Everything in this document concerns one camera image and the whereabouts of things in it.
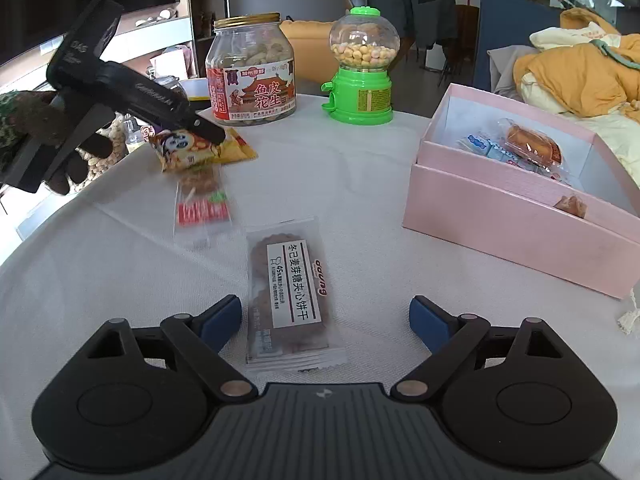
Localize yellow cartoon snack bag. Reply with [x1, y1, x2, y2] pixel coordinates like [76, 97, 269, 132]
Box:
[149, 128, 258, 172]

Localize brown biscuit pack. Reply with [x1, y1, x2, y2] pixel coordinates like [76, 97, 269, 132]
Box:
[246, 218, 347, 374]

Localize clear red label snack pack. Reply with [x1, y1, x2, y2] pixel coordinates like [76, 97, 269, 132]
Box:
[174, 165, 232, 249]

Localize round meat cake pack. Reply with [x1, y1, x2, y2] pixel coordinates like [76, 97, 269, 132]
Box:
[498, 118, 572, 181]

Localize blue pink candy bag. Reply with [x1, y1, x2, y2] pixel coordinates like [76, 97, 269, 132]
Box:
[457, 133, 529, 169]

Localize gloved left hand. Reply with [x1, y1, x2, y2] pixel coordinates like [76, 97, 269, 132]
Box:
[1, 91, 113, 195]

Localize small glass jar dark contents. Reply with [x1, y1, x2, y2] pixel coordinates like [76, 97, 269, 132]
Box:
[154, 76, 188, 99]

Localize large glass peanut jar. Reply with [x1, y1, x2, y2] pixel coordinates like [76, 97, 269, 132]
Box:
[74, 112, 151, 193]

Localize plastic jar red label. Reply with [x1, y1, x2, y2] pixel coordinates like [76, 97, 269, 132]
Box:
[205, 12, 296, 126]

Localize white fringed table cloth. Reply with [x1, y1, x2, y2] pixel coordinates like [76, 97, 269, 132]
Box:
[0, 91, 640, 480]

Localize orange armchair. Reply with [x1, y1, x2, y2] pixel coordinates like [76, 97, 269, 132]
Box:
[280, 20, 338, 96]

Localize pink gift box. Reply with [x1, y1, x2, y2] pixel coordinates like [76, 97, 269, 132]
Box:
[404, 84, 639, 299]

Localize green gumball machine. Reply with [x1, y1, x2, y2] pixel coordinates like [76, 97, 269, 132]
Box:
[321, 6, 400, 126]

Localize orange cream quilt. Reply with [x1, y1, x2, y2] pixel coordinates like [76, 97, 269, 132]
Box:
[512, 8, 639, 181]

